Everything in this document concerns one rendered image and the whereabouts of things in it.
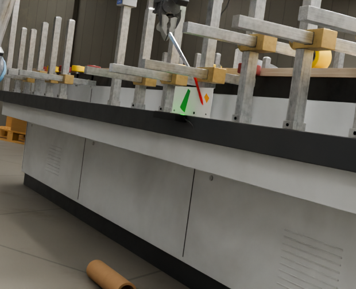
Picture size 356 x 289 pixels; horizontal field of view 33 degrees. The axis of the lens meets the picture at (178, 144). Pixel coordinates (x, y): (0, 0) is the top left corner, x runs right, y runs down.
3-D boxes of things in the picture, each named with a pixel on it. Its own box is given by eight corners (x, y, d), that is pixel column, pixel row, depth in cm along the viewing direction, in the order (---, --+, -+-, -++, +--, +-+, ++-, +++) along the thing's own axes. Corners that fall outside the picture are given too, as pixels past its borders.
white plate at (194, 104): (208, 118, 200) (212, 88, 199) (170, 113, 222) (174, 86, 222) (209, 118, 200) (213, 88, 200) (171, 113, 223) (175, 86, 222)
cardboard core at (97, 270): (117, 282, 215) (87, 259, 241) (115, 304, 215) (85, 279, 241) (138, 282, 219) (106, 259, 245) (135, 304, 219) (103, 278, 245)
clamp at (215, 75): (212, 82, 200) (214, 66, 200) (191, 81, 212) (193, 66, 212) (225, 84, 203) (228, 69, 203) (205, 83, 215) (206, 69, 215)
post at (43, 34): (34, 97, 381) (43, 21, 379) (32, 97, 384) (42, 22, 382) (39, 98, 383) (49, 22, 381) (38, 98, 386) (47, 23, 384)
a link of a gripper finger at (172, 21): (166, 42, 226) (169, 18, 225) (174, 42, 220) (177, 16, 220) (159, 40, 224) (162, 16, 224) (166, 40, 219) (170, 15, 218)
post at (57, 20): (46, 96, 359) (56, 15, 357) (44, 96, 362) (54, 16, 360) (51, 97, 361) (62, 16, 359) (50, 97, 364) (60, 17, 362)
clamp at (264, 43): (260, 49, 178) (263, 32, 178) (234, 50, 190) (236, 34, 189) (277, 53, 181) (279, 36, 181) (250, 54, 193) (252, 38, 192)
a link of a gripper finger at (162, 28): (159, 40, 224) (162, 16, 224) (166, 40, 219) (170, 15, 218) (151, 39, 223) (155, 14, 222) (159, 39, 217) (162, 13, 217)
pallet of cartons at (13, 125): (90, 149, 895) (95, 116, 893) (45, 148, 813) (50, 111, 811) (22, 137, 966) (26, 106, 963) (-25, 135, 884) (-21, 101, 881)
